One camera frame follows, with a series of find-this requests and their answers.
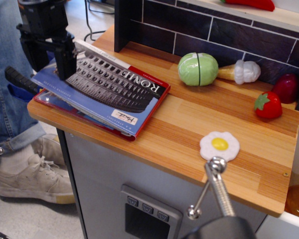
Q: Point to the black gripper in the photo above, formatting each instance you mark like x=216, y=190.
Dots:
x=43, y=28

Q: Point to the Rome guide book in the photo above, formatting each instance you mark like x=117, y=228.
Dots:
x=112, y=93

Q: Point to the blue black bar clamp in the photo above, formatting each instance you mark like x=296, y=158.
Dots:
x=27, y=89

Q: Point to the person leg in jeans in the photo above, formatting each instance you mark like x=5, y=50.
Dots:
x=17, y=129

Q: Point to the beige sneaker behind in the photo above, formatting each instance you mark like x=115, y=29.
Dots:
x=49, y=146

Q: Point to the beige sneaker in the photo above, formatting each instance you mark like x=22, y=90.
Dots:
x=24, y=174
x=49, y=146

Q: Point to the beige sneaker front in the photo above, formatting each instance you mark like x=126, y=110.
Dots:
x=24, y=174

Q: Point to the grey toy kitchen cabinet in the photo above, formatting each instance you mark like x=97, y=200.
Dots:
x=97, y=174

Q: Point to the green toy cabbage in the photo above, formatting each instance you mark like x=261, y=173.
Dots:
x=198, y=69

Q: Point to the grey oven control panel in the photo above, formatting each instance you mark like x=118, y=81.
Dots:
x=145, y=217

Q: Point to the toy ice cream cone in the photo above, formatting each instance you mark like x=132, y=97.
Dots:
x=241, y=72

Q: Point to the toy fried egg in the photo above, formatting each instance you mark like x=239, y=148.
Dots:
x=219, y=144

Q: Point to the red toy chili pepper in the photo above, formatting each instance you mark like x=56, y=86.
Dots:
x=260, y=4

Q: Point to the red toy strawberry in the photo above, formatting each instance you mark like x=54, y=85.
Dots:
x=268, y=105

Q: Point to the dark red toy fruit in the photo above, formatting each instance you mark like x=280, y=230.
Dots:
x=287, y=87

